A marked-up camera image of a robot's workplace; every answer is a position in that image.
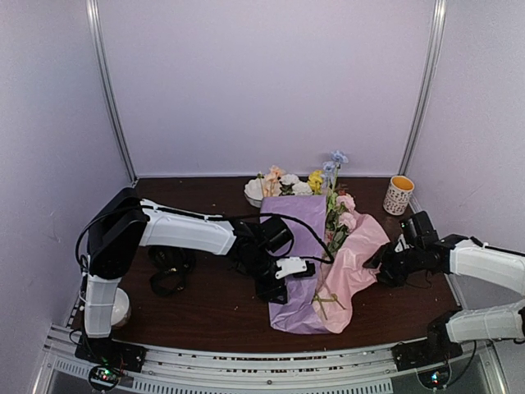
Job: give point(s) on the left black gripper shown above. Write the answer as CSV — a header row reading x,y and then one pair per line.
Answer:
x,y
269,293

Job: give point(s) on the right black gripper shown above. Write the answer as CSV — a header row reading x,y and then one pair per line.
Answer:
x,y
385,269

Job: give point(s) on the pink wrapping paper sheet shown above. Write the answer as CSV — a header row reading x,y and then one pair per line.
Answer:
x,y
346,276

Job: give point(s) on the dark yellow flower stem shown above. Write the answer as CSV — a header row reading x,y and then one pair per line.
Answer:
x,y
325,296

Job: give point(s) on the patterned mug orange inside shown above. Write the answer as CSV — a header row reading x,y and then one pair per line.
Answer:
x,y
398,195

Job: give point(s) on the scalloped white bowl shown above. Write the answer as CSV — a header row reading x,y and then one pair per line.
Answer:
x,y
253,192

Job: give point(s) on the black printed ribbon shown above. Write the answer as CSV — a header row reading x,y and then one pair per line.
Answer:
x,y
173,265

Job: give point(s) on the blue flower stem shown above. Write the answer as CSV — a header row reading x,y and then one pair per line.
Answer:
x,y
330,171

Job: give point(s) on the peach flower stem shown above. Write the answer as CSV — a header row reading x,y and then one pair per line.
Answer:
x,y
270,182

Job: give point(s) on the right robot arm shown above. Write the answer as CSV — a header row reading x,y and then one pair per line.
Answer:
x,y
421,249

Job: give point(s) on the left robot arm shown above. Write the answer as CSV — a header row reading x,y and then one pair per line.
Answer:
x,y
128,222

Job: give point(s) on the round white bowl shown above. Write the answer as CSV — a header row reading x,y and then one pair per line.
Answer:
x,y
121,310

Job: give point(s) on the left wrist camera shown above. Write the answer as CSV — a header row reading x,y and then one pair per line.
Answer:
x,y
295,266

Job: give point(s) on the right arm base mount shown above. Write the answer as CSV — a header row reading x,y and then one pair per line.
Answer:
x,y
417,354

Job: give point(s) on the front aluminium rail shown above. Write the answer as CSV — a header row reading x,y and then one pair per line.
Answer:
x,y
372,369

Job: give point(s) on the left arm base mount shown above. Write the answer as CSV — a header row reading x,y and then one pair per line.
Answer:
x,y
118,355

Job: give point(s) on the right aluminium frame post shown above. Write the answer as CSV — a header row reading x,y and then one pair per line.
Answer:
x,y
434,46

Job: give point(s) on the aluminium frame post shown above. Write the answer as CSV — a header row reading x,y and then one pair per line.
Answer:
x,y
434,46
95,26

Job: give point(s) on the left aluminium frame post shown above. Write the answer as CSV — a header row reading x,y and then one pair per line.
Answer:
x,y
95,26

